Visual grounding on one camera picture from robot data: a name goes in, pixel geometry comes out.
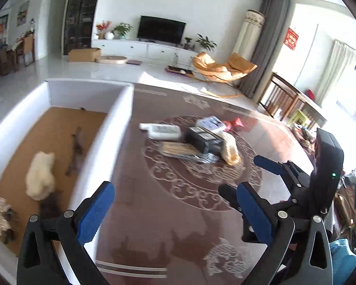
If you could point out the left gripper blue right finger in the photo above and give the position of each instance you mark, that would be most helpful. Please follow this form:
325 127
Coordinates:
273 228

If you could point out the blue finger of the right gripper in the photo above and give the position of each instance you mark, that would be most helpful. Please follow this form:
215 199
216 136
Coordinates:
228 193
269 165

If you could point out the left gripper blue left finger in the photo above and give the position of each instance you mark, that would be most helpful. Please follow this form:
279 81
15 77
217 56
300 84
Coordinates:
77 234

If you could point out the black cardboard box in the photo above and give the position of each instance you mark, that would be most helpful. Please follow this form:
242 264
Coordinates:
204 141

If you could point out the cream fluffy plush item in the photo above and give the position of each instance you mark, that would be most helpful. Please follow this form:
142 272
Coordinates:
39 180

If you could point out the bag of wooden chopsticks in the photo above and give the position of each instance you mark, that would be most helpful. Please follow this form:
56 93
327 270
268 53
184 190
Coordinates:
185 151

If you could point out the leopard print scrunchie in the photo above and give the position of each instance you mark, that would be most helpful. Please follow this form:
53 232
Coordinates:
9 222

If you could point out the white storage box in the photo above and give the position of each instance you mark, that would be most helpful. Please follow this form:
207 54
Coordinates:
45 121

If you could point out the white lotion bottle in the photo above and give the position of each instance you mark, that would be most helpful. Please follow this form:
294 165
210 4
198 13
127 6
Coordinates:
162 132

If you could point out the red packet right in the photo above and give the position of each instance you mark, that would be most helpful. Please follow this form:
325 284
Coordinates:
237 122

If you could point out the red packet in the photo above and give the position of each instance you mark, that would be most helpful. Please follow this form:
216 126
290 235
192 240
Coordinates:
228 125
237 122

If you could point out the red packet left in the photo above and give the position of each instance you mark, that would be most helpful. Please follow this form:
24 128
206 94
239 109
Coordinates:
228 125

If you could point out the clear plastic container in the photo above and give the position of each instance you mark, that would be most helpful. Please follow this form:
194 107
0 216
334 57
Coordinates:
211 123

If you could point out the wooden dining chair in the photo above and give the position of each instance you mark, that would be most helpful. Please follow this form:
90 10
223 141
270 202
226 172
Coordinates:
281 99

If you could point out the orange lounge chair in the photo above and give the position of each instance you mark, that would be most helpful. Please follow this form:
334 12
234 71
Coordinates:
234 69

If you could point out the covered standing air conditioner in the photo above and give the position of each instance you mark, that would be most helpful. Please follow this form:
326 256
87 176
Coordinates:
249 34

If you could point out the green potted plant right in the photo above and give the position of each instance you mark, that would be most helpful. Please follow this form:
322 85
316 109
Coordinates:
205 43

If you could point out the green potted plant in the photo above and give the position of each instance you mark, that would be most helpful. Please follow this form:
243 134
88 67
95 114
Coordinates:
205 43
122 29

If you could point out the grey curtain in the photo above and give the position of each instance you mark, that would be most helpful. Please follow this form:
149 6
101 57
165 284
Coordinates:
275 13

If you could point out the small potted plant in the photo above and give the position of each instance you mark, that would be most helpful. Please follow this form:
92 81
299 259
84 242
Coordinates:
187 43

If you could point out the cardboard box on floor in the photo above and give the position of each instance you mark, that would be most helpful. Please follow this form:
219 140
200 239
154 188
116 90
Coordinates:
84 55

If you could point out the black television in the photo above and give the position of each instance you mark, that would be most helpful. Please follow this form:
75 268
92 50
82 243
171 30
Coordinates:
160 29

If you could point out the white tv cabinet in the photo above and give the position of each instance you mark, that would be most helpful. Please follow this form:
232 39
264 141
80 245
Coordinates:
147 52

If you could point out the green potted plant left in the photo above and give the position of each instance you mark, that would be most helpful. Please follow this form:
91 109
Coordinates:
122 29

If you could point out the red flower vase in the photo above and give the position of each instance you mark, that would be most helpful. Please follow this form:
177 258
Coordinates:
101 29

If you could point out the dark display cabinet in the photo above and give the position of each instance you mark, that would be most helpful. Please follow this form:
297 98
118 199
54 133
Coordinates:
78 24

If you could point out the red wall decoration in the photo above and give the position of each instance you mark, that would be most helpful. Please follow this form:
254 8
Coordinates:
291 39

